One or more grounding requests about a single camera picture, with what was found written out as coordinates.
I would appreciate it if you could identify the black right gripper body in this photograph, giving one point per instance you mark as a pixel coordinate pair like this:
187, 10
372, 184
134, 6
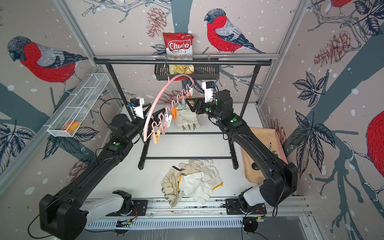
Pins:
208, 109

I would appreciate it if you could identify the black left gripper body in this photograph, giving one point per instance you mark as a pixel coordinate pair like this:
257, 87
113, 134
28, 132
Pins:
154, 121

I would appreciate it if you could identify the pink clip hanger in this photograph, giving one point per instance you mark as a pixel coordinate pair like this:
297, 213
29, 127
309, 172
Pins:
173, 101

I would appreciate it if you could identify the white glove yellow cuff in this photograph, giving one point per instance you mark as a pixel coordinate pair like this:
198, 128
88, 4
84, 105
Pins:
194, 187

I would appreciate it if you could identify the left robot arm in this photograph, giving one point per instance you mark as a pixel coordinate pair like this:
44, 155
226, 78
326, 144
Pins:
65, 215

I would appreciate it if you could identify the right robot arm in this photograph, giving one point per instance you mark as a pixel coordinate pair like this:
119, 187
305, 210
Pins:
281, 179

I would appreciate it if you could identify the white clothespin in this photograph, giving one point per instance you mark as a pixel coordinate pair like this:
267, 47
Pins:
168, 119

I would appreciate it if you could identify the teal clothespin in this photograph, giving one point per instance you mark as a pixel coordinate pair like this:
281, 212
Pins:
182, 105

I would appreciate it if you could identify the orange clothespin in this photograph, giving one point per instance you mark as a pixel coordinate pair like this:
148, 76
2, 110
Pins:
174, 113

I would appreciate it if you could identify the yellow clothespin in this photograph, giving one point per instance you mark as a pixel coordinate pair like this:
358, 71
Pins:
156, 136

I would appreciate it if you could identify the red cassava chips bag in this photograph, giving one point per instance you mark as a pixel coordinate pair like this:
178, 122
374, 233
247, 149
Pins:
178, 46

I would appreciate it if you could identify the beige glove middle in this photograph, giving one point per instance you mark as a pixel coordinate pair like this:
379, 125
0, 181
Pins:
170, 187

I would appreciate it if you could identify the black garment rack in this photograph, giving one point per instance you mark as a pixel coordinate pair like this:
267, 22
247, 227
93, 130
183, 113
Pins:
205, 63

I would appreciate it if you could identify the knit glove yellow cuff bottom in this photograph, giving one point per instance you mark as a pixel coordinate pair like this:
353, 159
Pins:
206, 166

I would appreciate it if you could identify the beige cloth mat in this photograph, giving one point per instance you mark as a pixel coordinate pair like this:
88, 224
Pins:
268, 137

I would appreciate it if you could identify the dark metal spoon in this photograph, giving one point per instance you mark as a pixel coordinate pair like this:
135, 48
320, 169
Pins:
255, 166

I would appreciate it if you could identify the orange snack packet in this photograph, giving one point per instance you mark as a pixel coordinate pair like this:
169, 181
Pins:
71, 126

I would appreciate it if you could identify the pink tray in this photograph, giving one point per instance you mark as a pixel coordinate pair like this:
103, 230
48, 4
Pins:
281, 136

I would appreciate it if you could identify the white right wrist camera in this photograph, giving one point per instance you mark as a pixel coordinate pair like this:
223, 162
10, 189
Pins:
209, 89

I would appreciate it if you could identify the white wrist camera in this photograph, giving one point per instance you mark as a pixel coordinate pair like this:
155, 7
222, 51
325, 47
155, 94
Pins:
137, 106
209, 89

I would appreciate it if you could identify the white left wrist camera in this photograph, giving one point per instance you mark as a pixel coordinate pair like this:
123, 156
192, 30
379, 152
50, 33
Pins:
137, 106

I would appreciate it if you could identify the black wall basket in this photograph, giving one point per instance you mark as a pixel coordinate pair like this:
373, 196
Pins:
198, 72

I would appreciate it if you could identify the white wire mesh shelf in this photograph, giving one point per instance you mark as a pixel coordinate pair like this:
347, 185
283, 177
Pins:
80, 104

